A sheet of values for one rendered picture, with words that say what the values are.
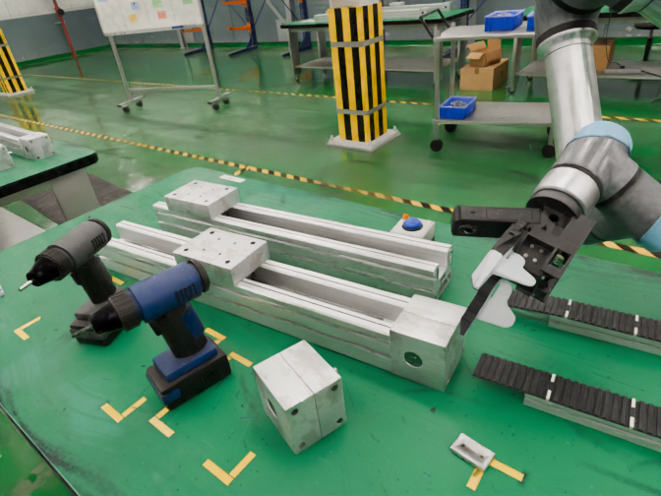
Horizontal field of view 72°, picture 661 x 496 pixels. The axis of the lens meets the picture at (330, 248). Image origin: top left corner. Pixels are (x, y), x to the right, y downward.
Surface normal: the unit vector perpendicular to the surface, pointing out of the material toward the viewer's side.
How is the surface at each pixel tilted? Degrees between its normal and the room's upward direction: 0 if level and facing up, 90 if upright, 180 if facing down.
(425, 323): 0
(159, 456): 0
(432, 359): 90
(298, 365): 0
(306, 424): 90
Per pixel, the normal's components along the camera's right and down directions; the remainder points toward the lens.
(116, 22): -0.30, 0.52
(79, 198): 0.78, 0.25
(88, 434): -0.11, -0.85
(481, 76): -0.56, 0.46
